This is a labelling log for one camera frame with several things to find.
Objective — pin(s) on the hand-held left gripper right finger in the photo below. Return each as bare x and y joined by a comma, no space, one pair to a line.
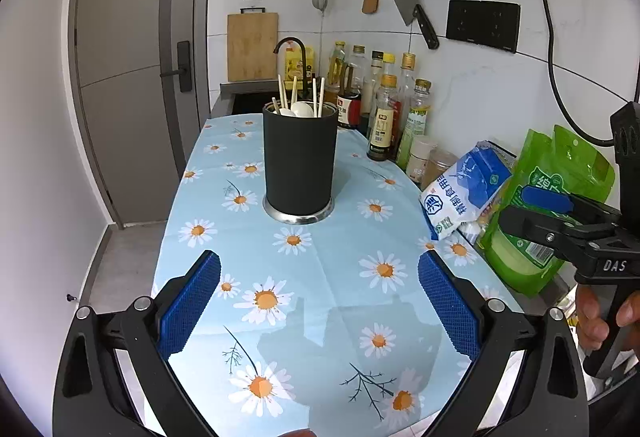
447,302

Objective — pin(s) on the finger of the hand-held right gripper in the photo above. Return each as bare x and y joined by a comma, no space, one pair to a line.
545,199
530,224

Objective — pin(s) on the group of wooden chopsticks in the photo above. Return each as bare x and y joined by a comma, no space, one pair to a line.
316,97

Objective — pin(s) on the wooden cutting board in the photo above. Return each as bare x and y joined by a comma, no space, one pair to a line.
252,47

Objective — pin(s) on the white lidded spice jar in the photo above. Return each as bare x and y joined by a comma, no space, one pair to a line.
420,157

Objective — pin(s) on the black utensil holder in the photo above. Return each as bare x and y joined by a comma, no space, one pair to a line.
300,157

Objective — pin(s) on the green sugar bag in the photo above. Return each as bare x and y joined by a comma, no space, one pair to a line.
560,157

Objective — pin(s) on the black kitchen sink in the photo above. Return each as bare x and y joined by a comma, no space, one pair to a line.
247,99

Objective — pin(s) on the black faucet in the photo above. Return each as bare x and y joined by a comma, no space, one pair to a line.
301,57

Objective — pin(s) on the white and blue salt bag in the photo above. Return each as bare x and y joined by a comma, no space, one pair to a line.
455,197

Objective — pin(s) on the yellow plastic jug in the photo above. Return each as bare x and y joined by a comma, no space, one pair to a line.
310,62

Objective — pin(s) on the person's right hand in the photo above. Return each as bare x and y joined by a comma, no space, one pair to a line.
592,317

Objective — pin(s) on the blue daisy-print tablecloth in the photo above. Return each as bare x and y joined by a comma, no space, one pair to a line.
340,237

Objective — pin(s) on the grey door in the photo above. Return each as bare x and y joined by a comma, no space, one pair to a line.
125,67

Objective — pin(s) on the row of condiment bottles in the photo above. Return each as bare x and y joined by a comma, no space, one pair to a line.
385,122

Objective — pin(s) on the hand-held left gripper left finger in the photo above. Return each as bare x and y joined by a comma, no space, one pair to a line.
192,297

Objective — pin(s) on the black wall outlet panel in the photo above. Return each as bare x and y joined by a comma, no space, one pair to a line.
482,27

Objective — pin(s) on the clear spice jar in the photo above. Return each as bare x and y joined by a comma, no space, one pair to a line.
441,167

